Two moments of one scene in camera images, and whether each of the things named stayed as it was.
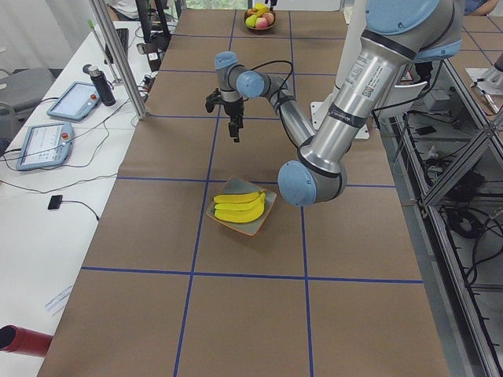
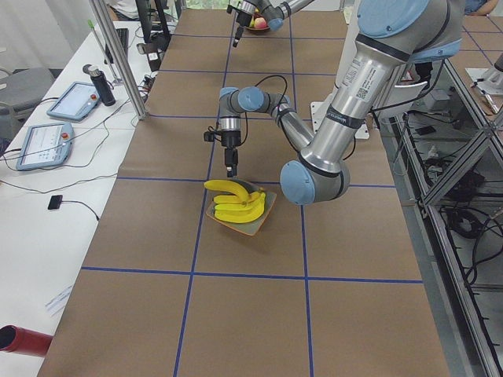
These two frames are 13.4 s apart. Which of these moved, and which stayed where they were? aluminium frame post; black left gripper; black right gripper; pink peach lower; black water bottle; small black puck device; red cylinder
Moved: black right gripper; black left gripper
Stayed: small black puck device; aluminium frame post; pink peach lower; black water bottle; red cylinder
